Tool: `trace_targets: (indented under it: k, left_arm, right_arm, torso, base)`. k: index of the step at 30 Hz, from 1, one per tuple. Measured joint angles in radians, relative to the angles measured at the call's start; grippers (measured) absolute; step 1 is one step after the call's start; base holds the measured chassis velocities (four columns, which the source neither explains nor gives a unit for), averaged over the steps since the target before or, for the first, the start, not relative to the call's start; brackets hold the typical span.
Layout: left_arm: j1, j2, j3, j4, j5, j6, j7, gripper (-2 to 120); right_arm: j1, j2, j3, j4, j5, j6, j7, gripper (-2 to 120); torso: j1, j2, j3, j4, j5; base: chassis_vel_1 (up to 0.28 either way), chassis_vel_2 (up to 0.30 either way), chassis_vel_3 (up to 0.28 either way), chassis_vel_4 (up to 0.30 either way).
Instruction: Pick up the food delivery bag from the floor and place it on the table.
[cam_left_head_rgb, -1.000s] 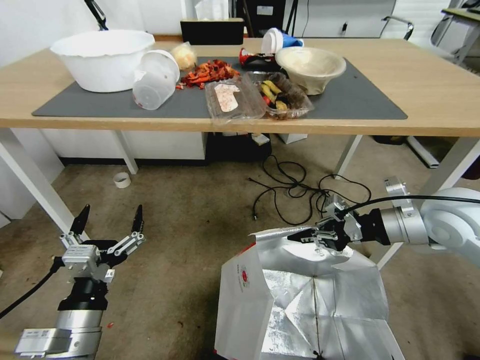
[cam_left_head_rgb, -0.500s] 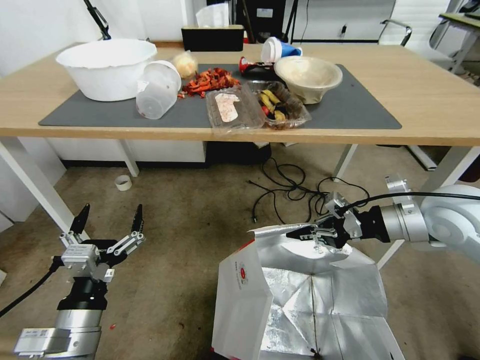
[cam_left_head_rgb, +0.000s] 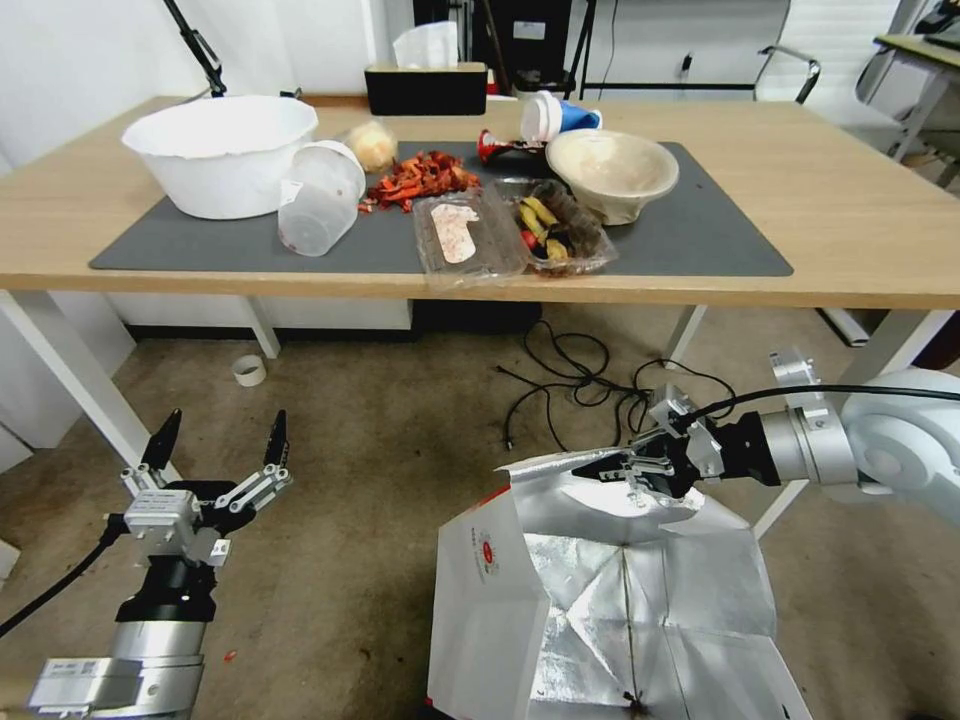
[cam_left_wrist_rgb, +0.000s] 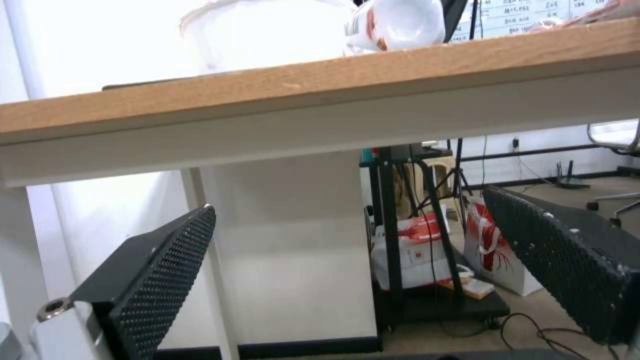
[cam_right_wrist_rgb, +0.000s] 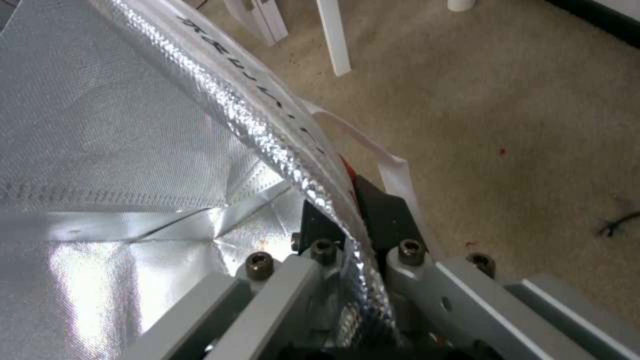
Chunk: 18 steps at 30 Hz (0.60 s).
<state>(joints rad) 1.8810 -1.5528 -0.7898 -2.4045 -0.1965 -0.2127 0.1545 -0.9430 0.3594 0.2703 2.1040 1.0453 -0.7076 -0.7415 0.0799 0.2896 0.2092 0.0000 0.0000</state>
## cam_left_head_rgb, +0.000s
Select white tissue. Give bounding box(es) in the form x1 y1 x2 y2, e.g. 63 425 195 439
392 20 459 70

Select grey desk mat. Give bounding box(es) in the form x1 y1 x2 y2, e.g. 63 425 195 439
88 140 795 277

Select white low cabinet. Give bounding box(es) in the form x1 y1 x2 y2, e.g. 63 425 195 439
104 292 414 348

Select red snack wrapper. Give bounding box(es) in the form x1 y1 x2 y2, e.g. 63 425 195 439
477 128 556 165

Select black tripod legs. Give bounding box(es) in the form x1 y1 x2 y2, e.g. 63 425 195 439
562 0 601 103

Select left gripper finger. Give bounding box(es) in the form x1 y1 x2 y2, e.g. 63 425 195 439
223 409 295 515
119 408 185 496

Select large white paper bowl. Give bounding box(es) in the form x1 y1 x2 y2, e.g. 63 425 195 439
121 94 320 221

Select white pink-speckled paper liner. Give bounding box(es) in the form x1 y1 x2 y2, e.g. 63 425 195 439
433 203 483 265

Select black box device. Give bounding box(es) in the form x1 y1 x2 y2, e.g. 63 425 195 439
512 0 579 43

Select white office chair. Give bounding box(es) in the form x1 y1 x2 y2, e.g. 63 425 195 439
753 0 901 106

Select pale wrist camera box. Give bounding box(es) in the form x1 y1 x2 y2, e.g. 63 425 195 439
648 383 726 481
122 487 205 564

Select dark fruit peel scraps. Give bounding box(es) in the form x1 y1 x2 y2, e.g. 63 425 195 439
515 183 603 265

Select wooden table with white legs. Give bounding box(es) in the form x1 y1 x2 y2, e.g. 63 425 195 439
0 93 960 541

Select clear plastic clamshell container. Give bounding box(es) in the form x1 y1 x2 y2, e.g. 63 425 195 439
412 178 620 292

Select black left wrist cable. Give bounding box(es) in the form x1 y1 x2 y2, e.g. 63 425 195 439
0 513 130 639

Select black tissue box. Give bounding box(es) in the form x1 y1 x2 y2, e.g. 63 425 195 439
364 62 489 117

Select brown paper bowl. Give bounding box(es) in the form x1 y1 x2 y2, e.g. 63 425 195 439
545 128 681 226

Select blue cup with white lid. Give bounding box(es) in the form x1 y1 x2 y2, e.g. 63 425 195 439
520 91 606 144

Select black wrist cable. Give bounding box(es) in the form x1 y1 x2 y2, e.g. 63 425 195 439
0 513 130 639
689 383 960 423

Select black floor cable bundle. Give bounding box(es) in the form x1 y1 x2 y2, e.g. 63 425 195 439
494 318 740 455

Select white foil-lined delivery bag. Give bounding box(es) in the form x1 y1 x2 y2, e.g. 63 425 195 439
425 448 815 720

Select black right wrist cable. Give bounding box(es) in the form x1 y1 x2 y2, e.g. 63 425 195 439
689 383 960 423

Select grey side desk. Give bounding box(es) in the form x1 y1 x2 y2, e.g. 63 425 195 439
873 29 960 163

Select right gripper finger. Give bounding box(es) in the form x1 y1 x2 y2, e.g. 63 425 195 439
592 433 669 470
568 458 673 502

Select red peel scraps pile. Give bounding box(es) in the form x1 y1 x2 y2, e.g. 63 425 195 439
358 149 483 216

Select clear plastic tub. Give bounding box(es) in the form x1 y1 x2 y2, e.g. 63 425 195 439
277 140 367 258

